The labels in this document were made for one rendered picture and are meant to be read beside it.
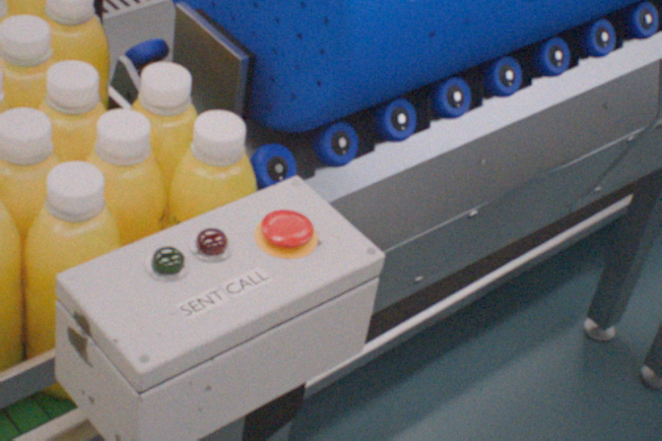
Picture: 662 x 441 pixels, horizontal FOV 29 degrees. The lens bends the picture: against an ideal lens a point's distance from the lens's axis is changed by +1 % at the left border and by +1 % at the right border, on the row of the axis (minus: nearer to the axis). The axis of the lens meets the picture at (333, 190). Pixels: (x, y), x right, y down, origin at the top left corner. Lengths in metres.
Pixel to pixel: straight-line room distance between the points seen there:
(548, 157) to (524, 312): 1.08
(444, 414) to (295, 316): 1.43
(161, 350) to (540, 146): 0.71
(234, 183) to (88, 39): 0.22
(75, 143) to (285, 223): 0.22
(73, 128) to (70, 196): 0.12
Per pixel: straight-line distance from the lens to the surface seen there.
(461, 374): 2.34
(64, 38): 1.11
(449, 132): 1.30
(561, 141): 1.44
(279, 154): 1.15
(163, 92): 1.00
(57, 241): 0.92
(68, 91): 1.00
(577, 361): 2.43
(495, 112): 1.34
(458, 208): 1.35
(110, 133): 0.95
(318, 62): 1.10
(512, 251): 2.38
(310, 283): 0.85
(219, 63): 1.15
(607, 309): 2.43
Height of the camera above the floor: 1.69
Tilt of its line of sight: 39 degrees down
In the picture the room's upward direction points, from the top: 10 degrees clockwise
